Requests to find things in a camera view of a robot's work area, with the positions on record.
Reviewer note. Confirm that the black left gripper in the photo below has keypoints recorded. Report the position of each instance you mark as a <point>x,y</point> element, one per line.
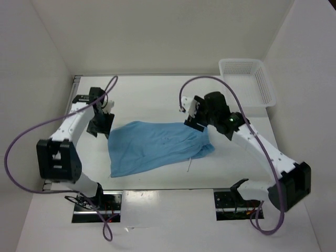
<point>104,129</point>

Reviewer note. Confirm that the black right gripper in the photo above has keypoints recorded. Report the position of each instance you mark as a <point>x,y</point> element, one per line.
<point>192,122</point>

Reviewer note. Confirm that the light blue shorts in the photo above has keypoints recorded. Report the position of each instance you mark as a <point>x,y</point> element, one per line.
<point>139,147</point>

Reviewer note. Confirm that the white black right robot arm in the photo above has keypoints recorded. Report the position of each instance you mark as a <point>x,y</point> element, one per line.
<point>290,181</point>

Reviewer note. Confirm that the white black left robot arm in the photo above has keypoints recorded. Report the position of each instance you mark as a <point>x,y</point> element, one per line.
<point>58,159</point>

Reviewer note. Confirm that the white perforated plastic basket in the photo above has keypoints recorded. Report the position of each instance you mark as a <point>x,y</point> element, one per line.
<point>249,80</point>

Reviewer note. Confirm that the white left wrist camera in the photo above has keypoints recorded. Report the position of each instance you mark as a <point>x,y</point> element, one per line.
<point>107,107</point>

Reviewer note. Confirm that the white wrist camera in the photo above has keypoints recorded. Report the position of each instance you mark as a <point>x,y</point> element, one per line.
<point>107,107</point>
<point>189,106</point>

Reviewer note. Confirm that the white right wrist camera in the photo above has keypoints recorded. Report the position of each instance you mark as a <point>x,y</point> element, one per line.
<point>189,106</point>

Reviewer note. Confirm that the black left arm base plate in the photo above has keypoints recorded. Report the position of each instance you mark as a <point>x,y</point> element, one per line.
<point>110,209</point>

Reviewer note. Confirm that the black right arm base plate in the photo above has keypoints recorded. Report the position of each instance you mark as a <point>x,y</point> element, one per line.
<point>227,208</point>

